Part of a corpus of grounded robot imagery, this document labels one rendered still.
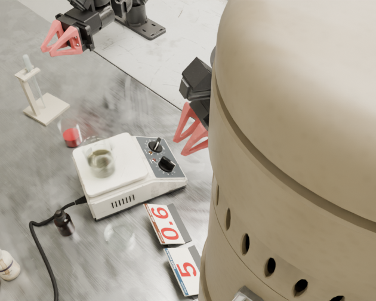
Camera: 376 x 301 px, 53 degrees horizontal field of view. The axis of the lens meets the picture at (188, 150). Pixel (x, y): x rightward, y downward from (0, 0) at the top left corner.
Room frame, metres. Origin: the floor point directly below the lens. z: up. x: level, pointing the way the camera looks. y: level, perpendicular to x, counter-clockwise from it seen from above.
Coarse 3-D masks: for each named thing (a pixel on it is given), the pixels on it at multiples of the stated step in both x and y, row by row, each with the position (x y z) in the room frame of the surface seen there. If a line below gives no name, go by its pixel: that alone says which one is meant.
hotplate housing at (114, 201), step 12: (144, 156) 0.48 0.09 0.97; (144, 180) 0.41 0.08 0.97; (156, 180) 0.42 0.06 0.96; (168, 180) 0.43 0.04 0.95; (180, 180) 0.44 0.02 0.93; (84, 192) 0.39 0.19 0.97; (108, 192) 0.39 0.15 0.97; (120, 192) 0.39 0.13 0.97; (132, 192) 0.40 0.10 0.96; (144, 192) 0.41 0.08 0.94; (156, 192) 0.42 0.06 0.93; (168, 192) 0.43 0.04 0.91; (96, 204) 0.37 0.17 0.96; (108, 204) 0.38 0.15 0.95; (120, 204) 0.38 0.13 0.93; (132, 204) 0.39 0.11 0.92; (96, 216) 0.36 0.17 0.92
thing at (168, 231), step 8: (152, 208) 0.38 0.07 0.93; (160, 208) 0.38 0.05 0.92; (160, 216) 0.36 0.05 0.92; (168, 216) 0.37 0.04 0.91; (160, 224) 0.34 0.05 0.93; (168, 224) 0.35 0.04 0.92; (168, 232) 0.33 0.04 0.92; (176, 232) 0.34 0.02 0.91; (168, 240) 0.31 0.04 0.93; (176, 240) 0.32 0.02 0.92
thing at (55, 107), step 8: (24, 72) 0.67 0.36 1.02; (32, 72) 0.67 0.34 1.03; (24, 80) 0.64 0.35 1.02; (24, 88) 0.65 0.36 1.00; (32, 96) 0.65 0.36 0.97; (48, 96) 0.72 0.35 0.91; (32, 104) 0.65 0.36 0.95; (40, 104) 0.69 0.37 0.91; (48, 104) 0.69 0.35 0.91; (56, 104) 0.69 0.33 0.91; (64, 104) 0.69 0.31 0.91; (24, 112) 0.66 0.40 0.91; (32, 112) 0.66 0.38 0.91; (40, 112) 0.65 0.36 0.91; (48, 112) 0.66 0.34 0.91; (56, 112) 0.66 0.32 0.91; (40, 120) 0.63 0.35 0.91; (48, 120) 0.63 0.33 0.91
